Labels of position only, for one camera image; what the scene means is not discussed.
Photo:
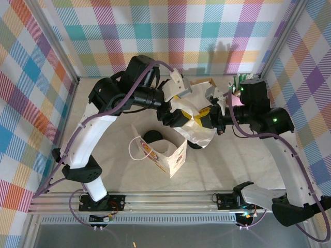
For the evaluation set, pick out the grey metal panel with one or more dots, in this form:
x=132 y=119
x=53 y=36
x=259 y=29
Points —
x=181 y=235

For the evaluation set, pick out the white smiley paper bag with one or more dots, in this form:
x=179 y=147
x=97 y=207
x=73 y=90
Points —
x=175 y=160

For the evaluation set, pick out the pink holder cup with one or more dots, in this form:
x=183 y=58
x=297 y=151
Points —
x=236 y=101

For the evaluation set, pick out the stack of black lids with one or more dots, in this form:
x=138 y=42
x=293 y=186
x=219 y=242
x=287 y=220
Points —
x=192 y=146

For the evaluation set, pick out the black plastic cup lid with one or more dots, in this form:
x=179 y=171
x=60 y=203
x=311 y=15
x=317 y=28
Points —
x=152 y=136

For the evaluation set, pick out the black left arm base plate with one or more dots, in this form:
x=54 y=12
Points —
x=116 y=202

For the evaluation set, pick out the green white stick packet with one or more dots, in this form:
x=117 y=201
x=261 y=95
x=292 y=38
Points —
x=236 y=81
x=231 y=87
x=242 y=77
x=250 y=76

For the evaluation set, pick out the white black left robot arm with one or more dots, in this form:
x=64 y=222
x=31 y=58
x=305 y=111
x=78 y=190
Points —
x=88 y=139

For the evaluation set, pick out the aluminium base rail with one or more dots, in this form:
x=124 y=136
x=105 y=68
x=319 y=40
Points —
x=168 y=201

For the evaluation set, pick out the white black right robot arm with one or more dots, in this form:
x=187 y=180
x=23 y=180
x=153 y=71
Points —
x=284 y=160

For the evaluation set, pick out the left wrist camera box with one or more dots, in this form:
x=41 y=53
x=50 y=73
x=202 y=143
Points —
x=178 y=85

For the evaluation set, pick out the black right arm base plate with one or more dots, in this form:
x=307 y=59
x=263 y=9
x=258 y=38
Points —
x=225 y=201

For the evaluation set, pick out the aluminium frame post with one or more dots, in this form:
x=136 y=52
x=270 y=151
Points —
x=282 y=38
x=57 y=44

